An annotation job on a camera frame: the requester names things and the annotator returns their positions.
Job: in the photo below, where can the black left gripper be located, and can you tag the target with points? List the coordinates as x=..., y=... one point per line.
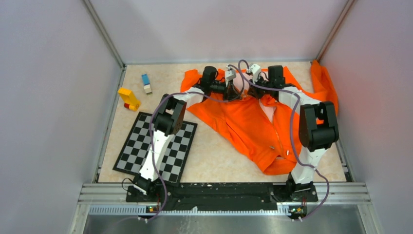
x=230, y=92

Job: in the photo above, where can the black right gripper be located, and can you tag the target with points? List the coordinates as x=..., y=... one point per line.
x=253, y=91

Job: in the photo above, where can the orange fleece jacket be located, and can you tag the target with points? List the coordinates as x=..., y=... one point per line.
x=257, y=128

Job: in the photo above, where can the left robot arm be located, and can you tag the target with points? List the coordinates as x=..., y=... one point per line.
x=167, y=120

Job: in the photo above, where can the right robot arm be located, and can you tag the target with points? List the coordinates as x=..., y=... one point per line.
x=318, y=127

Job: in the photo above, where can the blue and white block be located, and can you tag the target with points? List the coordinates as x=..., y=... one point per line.
x=146, y=84

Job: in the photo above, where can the yellow toy block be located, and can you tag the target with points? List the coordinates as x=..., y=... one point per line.
x=130, y=100

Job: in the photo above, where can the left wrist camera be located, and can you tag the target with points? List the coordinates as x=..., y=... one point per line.
x=230, y=73

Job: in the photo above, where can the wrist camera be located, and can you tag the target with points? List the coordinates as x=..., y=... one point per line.
x=230, y=73
x=254, y=70

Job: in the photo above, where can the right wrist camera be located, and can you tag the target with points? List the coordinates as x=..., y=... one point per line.
x=254, y=70

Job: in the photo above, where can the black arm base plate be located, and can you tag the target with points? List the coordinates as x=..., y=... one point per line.
x=278, y=192

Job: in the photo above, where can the aluminium front rail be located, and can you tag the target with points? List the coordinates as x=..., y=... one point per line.
x=110, y=199

